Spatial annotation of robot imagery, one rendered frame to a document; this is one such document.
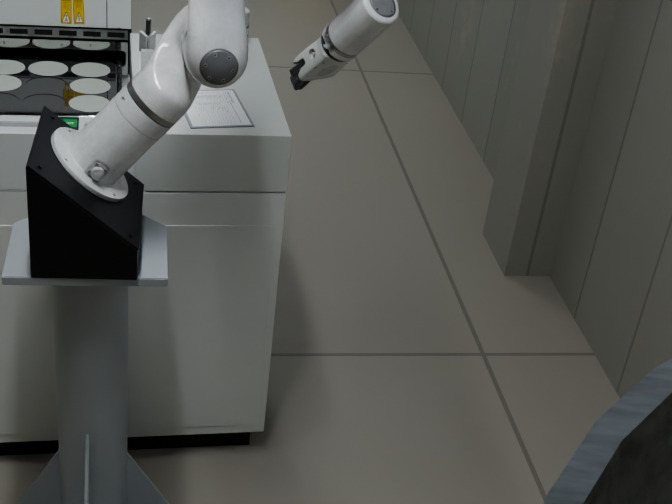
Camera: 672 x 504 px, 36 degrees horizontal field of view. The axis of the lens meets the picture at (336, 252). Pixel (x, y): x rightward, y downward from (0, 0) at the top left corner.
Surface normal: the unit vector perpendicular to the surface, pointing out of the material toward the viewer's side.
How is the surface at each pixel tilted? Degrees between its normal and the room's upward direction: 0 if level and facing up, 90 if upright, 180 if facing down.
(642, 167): 90
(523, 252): 90
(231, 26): 65
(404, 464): 0
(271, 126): 0
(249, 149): 90
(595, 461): 16
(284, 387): 0
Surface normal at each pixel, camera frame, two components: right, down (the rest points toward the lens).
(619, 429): 0.31, -0.70
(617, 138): -0.98, -0.01
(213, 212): 0.18, 0.53
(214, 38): 0.18, 0.18
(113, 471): 0.76, 0.40
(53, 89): 0.11, -0.85
